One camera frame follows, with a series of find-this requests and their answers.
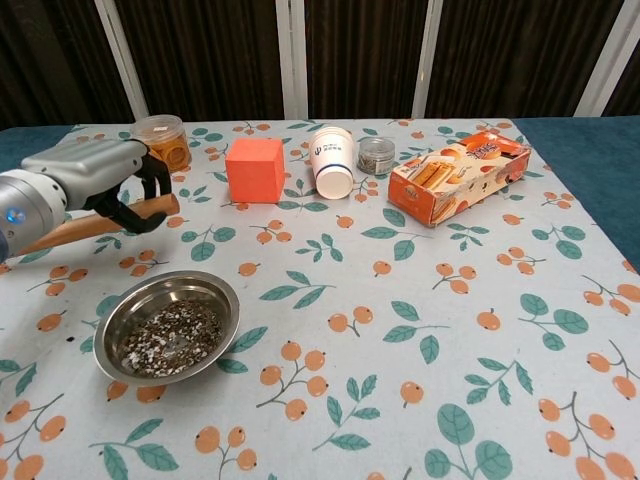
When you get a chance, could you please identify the orange biscuit box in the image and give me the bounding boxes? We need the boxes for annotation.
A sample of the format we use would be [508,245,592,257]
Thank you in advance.
[387,130,532,229]

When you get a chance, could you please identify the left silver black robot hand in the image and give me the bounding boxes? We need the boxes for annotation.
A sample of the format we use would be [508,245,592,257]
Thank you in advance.
[20,138,174,235]

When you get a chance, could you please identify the white paper cup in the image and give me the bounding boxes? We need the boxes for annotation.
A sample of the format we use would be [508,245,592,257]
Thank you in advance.
[308,125,357,199]

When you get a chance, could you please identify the wooden rolling pin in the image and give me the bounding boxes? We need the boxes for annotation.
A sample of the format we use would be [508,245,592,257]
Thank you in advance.
[17,194,180,257]

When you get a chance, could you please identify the floral print tablecloth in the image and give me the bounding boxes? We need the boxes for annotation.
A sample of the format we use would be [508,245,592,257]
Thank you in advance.
[0,118,640,480]

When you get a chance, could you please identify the stainless steel bowl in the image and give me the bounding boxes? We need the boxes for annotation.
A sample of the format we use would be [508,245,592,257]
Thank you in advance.
[93,270,241,385]

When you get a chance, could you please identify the white frame pole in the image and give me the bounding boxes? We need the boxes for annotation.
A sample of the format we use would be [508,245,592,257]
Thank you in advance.
[94,0,150,122]
[275,0,310,120]
[574,0,640,118]
[413,0,432,120]

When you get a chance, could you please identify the small clear jar silver lid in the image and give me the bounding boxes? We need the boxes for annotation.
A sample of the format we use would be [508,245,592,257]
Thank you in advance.
[356,137,396,176]

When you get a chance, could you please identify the crushed dark and white bits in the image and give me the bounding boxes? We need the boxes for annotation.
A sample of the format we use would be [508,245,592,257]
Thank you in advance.
[121,301,224,377]

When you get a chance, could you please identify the clear jar of orange snacks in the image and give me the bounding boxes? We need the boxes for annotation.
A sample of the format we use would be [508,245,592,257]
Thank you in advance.
[130,114,193,174]

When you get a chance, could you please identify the orange cube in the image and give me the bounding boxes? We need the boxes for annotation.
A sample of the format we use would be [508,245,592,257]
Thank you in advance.
[224,138,285,204]

